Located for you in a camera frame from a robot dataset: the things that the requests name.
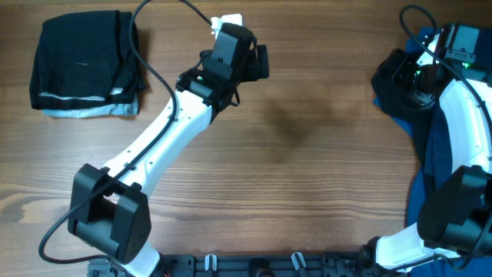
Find black shorts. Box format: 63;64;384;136
29;10;145;110

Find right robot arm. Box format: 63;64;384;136
371;49;491;272

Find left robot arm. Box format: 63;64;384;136
68;23;269;276

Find black garment in pile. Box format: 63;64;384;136
371;68;431;164

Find dark blue garment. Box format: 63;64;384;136
374;27;491;276

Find folded light blue jeans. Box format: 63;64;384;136
42;94;139;118

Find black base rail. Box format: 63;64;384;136
87;252;370;277

